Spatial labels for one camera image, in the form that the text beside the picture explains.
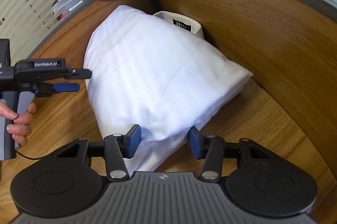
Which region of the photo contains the white dress shirt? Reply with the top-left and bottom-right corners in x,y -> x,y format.
83,5 -> 252,173

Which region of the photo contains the person's left hand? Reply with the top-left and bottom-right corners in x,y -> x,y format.
0,100 -> 37,147

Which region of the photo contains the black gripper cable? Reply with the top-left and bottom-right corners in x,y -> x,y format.
15,148 -> 43,161

